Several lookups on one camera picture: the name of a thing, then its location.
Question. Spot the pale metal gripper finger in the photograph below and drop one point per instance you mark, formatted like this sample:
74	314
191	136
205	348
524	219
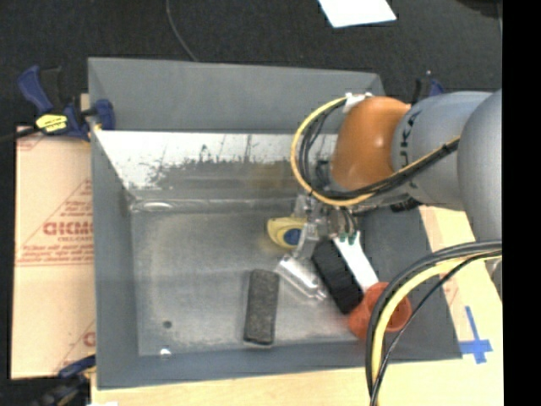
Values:
310	241
298	248

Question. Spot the dark green flat block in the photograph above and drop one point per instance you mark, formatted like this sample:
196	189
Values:
261	307

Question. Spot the grey metal bin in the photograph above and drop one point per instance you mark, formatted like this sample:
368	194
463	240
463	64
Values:
194	269

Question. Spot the clear glass thing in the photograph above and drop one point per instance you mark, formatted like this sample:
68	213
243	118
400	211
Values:
302	279

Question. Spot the yellow and blue toy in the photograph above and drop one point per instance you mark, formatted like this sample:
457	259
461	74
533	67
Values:
284	233

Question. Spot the orange cup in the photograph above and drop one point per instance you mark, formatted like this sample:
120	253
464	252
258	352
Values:
362	315

